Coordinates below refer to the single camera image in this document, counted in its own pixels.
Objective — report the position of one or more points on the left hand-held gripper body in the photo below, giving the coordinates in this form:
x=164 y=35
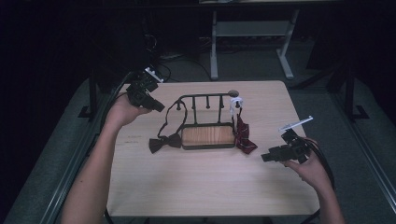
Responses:
x=140 y=91

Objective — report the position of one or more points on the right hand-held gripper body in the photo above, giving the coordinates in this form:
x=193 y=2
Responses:
x=295 y=151

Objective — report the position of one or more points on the red striped bow tie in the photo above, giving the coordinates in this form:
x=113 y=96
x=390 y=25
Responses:
x=244 y=137

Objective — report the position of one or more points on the black bow tie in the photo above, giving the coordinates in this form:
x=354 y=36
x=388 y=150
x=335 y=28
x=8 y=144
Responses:
x=157 y=144

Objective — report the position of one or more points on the black hook rack wooden tray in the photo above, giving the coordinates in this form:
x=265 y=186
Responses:
x=208 y=135

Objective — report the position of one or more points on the person's left hand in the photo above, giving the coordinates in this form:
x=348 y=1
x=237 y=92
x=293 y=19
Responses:
x=123 y=113

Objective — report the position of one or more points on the person's right hand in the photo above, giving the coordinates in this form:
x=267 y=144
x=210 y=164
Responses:
x=311 y=174

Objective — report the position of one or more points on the black metal stand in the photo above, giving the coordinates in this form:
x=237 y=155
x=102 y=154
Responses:
x=350 y=93
x=92 y=93

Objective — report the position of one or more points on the small grey round disc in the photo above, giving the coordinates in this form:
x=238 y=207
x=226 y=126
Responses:
x=233 y=92

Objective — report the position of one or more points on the grey metal rail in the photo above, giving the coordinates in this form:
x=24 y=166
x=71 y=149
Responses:
x=62 y=186
x=370 y=155

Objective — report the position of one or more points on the white metal desk frame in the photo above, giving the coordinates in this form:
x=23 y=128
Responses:
x=252 y=28

